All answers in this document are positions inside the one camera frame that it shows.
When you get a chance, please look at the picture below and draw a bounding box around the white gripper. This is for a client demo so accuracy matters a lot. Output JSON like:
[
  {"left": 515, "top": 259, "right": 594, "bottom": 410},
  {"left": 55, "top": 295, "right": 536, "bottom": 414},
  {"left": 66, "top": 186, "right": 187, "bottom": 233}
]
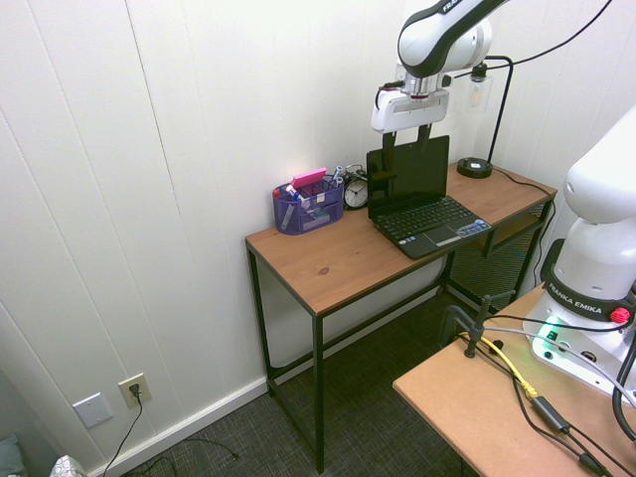
[{"left": 370, "top": 86, "right": 451, "bottom": 182}]

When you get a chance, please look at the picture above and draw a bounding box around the black netbook laptop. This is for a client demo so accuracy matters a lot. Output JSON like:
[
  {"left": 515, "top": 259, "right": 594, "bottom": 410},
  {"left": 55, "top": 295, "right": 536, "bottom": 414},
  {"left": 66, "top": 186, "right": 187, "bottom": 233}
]
[{"left": 366, "top": 134, "right": 493, "bottom": 260}]

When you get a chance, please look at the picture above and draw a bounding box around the black twin-bell alarm clock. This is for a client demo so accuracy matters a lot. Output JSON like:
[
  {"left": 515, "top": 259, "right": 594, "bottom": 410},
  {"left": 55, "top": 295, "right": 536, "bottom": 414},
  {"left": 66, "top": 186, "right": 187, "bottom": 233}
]
[{"left": 343, "top": 165, "right": 371, "bottom": 212}]

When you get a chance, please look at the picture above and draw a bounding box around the black desk lamp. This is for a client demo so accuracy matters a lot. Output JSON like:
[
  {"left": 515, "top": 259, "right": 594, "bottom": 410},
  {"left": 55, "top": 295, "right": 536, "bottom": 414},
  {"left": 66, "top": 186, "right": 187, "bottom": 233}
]
[{"left": 455, "top": 55, "right": 516, "bottom": 180}]

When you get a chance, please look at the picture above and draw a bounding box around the clear glass lamp bulb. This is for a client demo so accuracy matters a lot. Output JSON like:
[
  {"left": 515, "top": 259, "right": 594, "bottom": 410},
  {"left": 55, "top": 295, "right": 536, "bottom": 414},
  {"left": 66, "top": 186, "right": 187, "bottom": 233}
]
[{"left": 465, "top": 64, "right": 493, "bottom": 114}]

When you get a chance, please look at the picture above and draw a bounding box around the pink sticky note pad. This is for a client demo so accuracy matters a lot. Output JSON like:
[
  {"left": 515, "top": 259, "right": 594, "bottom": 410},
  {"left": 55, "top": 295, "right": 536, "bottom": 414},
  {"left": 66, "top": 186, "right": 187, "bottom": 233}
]
[{"left": 291, "top": 167, "right": 328, "bottom": 189}]

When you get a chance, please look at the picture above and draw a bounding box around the purple mesh desk organizer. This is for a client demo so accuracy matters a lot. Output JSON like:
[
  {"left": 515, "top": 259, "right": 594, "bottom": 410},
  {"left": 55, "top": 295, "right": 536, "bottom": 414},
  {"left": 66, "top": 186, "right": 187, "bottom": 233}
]
[{"left": 271, "top": 173, "right": 346, "bottom": 237}]

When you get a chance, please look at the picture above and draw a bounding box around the black metal table clamp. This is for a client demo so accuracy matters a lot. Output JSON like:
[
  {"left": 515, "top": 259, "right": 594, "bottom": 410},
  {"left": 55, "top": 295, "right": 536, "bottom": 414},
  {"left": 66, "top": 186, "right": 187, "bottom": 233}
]
[{"left": 438, "top": 291, "right": 516, "bottom": 360}]

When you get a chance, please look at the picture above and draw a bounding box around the white dotted fabric item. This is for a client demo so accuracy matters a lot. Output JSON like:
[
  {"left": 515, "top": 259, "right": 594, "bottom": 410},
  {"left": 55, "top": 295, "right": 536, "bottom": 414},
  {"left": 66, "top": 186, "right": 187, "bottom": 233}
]
[{"left": 51, "top": 453, "right": 83, "bottom": 477}]

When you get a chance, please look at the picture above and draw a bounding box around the teal grey cushion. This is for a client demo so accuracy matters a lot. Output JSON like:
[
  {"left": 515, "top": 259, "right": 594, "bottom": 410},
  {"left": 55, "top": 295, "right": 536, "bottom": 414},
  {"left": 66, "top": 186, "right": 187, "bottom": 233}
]
[{"left": 0, "top": 433, "right": 27, "bottom": 477}]

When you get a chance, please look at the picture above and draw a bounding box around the black lamp power cord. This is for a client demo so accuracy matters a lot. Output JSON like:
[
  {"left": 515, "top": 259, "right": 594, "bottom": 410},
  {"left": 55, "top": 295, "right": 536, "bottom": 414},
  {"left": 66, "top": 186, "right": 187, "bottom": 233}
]
[{"left": 491, "top": 166, "right": 557, "bottom": 284}]

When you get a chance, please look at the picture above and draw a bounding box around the wooden desk black metal frame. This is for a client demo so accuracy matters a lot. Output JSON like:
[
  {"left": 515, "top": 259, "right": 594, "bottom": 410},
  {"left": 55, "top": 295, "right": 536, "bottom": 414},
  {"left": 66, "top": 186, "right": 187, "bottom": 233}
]
[{"left": 244, "top": 161, "right": 558, "bottom": 475}]

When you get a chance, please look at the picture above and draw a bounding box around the black overhead robot cable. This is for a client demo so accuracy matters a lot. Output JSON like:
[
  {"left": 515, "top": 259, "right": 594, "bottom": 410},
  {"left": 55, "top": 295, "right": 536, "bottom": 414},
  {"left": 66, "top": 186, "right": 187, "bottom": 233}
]
[{"left": 484, "top": 0, "right": 613, "bottom": 68}]

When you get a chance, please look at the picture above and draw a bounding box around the yellow ethernet cable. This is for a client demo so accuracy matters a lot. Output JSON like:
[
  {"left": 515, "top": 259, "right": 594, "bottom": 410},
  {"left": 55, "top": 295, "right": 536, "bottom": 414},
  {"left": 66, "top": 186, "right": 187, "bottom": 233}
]
[{"left": 484, "top": 338, "right": 541, "bottom": 400}]

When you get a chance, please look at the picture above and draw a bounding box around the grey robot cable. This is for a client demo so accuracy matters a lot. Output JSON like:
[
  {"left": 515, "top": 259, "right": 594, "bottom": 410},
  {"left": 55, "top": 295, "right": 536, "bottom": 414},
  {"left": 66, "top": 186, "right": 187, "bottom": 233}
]
[{"left": 484, "top": 325, "right": 636, "bottom": 394}]

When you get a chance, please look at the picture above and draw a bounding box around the black inline cable adapter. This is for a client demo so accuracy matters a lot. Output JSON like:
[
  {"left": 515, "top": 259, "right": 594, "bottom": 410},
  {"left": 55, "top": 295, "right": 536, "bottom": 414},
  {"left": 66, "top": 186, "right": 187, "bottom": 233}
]
[{"left": 531, "top": 396, "right": 572, "bottom": 434}]

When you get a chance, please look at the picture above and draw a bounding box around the beige wall power outlet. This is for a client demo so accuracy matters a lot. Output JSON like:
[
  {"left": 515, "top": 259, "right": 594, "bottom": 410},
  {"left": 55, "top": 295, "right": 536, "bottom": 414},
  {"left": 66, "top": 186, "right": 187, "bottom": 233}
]
[{"left": 117, "top": 373, "right": 152, "bottom": 409}]

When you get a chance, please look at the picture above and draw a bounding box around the black cord plugged in outlet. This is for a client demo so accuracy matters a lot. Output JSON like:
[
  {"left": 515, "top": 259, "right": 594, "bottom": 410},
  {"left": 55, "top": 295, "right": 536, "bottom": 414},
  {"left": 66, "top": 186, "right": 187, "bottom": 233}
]
[{"left": 100, "top": 384, "right": 240, "bottom": 477}]

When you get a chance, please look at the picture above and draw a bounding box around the white blank wall plate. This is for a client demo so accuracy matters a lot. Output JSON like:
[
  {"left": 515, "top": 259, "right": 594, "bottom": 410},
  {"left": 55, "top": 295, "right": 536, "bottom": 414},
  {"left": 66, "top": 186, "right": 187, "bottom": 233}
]
[{"left": 72, "top": 392, "right": 115, "bottom": 430}]

